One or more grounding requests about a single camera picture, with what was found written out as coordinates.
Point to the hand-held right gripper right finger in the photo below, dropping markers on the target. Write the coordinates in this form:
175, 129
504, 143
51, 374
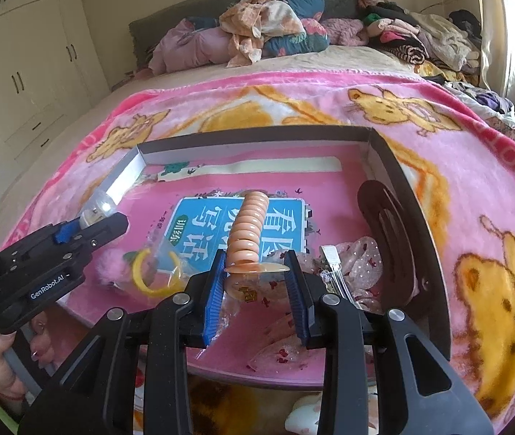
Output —
296, 299

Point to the brown cardboard box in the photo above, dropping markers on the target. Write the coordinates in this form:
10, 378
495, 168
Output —
420, 235

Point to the person's left hand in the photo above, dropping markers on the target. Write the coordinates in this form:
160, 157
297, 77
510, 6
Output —
3, 362

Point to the pink lace bow hair clip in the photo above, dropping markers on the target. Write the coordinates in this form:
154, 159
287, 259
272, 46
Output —
361, 263

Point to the blue floral quilt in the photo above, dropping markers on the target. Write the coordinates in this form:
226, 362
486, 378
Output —
307, 4

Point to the pile of clothes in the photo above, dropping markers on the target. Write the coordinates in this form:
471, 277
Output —
420, 31

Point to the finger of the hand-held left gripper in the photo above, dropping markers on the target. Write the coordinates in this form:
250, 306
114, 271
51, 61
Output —
108, 229
63, 234

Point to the cream wardrobe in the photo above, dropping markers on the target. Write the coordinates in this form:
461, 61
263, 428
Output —
21, 54

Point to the yellow bangle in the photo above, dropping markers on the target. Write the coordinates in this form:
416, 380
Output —
137, 276

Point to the clear plastic packet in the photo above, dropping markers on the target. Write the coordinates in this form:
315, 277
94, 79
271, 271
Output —
275, 349

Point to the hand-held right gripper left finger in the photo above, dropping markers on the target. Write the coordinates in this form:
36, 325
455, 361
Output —
214, 299

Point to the bed with beige sheet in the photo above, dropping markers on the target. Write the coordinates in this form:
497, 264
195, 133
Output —
194, 81

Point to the laundry heap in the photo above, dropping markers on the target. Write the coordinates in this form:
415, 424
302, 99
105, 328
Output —
488, 99

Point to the brown hair clip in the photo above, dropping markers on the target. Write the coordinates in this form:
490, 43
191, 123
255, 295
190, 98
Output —
384, 235

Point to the cream claw hair clip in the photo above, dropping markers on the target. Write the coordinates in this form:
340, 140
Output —
302, 417

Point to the peach floral cloth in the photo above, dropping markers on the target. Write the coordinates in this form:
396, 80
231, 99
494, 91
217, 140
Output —
257, 18

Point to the pink printed blanket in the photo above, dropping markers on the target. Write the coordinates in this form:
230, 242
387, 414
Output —
465, 167

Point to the pink fluffy blanket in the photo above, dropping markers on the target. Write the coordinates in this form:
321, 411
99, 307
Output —
339, 31

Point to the pile of bedding and pillows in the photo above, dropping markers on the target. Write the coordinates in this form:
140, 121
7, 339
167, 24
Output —
171, 22

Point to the pink quilt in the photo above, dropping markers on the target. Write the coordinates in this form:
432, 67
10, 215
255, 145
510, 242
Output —
185, 50

